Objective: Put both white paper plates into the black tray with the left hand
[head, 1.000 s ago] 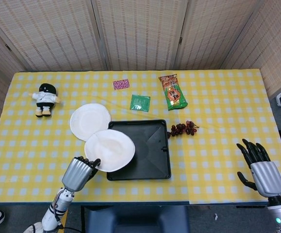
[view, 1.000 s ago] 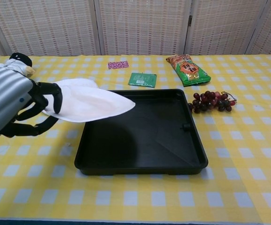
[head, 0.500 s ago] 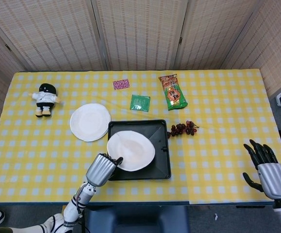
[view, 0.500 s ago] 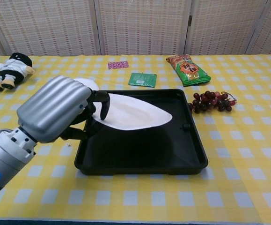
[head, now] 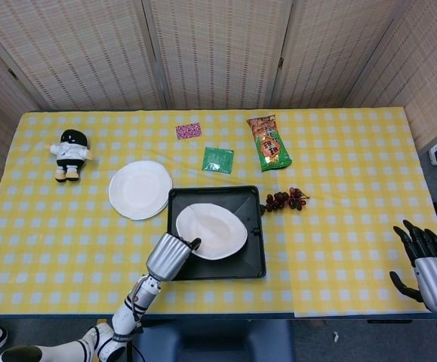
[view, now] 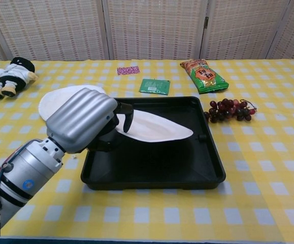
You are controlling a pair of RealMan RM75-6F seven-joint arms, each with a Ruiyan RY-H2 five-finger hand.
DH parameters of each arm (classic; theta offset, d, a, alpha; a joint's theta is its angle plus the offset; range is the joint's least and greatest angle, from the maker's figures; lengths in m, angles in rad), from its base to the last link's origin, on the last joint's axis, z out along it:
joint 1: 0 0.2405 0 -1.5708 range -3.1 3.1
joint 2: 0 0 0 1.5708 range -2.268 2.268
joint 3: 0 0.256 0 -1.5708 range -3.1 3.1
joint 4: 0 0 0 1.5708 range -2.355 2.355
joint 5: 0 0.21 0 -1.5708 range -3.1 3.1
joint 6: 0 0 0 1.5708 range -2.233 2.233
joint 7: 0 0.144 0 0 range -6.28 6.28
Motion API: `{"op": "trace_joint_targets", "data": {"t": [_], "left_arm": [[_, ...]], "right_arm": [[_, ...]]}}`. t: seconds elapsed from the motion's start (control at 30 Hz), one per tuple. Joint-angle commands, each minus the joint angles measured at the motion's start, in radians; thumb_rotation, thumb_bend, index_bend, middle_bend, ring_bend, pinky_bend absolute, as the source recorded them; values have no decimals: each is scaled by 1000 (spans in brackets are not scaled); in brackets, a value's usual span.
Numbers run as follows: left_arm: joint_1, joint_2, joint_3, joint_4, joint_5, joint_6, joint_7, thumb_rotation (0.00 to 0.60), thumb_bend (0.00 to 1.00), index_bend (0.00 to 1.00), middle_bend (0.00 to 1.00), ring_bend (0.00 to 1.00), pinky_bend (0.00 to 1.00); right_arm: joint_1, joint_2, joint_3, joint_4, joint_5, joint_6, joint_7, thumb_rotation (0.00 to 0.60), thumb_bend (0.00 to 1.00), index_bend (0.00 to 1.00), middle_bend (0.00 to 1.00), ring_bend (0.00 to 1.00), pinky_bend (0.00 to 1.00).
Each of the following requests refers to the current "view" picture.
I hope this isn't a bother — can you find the green sachet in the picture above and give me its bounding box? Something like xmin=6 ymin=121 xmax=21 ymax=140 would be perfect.
xmin=139 ymin=78 xmax=171 ymax=96

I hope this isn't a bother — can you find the black square plastic tray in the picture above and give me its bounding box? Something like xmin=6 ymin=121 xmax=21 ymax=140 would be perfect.
xmin=80 ymin=96 xmax=226 ymax=191

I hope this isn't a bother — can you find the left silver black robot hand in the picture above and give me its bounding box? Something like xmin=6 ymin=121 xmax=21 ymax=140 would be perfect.
xmin=46 ymin=87 xmax=135 ymax=154

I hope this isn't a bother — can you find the pink patterned small packet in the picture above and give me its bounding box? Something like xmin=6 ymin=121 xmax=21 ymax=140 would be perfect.
xmin=117 ymin=65 xmax=141 ymax=76

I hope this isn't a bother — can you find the white paper plate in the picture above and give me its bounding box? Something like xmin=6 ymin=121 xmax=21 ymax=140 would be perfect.
xmin=39 ymin=83 xmax=106 ymax=122

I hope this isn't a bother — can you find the black white plush doll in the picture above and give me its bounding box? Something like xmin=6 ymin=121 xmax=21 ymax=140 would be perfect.
xmin=0 ymin=56 xmax=40 ymax=100

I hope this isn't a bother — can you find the orange green snack bag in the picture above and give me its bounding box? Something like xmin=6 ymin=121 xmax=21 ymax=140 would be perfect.
xmin=180 ymin=58 xmax=230 ymax=95

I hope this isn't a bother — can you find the beige woven folding screen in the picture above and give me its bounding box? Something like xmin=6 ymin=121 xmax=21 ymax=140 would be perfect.
xmin=0 ymin=0 xmax=294 ymax=62

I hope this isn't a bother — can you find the yellow white checked tablecloth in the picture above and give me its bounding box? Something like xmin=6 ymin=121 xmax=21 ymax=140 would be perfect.
xmin=0 ymin=58 xmax=294 ymax=241

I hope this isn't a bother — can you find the dark red grape bunch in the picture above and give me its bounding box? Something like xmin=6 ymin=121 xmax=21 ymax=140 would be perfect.
xmin=203 ymin=98 xmax=258 ymax=124

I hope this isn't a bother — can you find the white paper plate cracked rim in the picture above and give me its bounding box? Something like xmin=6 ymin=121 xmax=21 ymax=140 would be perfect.
xmin=115 ymin=108 xmax=194 ymax=143

